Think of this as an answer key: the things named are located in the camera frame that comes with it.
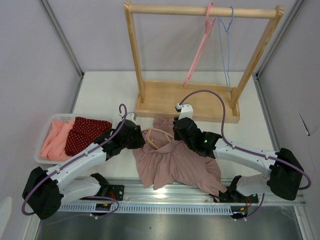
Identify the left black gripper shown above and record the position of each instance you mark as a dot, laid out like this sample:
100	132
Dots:
139	141

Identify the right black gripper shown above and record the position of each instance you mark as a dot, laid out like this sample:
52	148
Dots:
176	136

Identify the beige wooden hanger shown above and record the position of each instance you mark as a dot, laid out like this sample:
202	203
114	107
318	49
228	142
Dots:
157	138

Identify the dusty pink pleated skirt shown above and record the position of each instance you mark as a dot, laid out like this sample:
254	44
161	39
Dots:
175	162

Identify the red polka dot cloth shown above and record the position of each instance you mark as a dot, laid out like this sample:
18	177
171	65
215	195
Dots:
83	133

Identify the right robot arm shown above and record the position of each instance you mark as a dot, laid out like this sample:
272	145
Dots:
280	172

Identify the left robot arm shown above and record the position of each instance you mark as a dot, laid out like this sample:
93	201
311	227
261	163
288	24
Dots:
47	189

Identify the blue hanger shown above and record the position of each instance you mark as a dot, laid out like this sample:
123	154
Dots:
224	41

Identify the pink hanger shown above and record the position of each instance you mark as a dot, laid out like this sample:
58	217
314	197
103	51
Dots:
209	24

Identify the wooden clothes rack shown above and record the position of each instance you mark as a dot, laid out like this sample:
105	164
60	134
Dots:
209	101

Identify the white plastic basket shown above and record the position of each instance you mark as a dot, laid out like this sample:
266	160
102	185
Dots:
63	117

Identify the salmon orange cloth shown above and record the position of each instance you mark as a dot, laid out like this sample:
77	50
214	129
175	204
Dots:
53	148

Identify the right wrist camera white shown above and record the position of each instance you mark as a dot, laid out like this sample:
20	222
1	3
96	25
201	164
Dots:
184	110

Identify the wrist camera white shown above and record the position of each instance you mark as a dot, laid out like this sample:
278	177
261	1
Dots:
131	116
184	110

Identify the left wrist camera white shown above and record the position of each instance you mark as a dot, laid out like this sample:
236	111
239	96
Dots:
131	116

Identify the aluminium mounting rail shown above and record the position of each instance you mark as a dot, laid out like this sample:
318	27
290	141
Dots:
180	194

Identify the white slotted cable duct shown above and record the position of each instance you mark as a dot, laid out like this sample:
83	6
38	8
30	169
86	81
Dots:
130	208

